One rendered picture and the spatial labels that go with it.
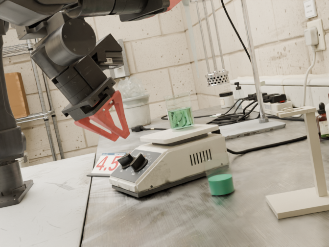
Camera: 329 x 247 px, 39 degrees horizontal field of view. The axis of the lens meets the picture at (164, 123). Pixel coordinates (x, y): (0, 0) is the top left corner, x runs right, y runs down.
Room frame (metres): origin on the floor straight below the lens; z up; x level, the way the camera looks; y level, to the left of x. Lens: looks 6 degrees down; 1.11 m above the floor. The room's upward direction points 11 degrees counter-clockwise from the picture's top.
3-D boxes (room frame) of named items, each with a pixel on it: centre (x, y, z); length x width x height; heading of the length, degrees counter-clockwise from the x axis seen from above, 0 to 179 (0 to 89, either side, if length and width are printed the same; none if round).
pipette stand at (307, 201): (0.60, -0.16, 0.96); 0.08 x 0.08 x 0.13; 87
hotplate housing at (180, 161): (0.89, 0.00, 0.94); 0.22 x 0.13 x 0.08; 117
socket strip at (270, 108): (1.65, -0.36, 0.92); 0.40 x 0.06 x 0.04; 6
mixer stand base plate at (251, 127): (1.31, -0.16, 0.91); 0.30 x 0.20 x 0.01; 96
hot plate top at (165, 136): (0.90, -0.02, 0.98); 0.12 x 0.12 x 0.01; 27
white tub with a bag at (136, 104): (1.97, 0.11, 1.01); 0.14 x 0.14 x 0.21
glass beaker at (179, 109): (0.91, -0.04, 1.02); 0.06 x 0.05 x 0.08; 117
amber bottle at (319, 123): (0.98, -0.33, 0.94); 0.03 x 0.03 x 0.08
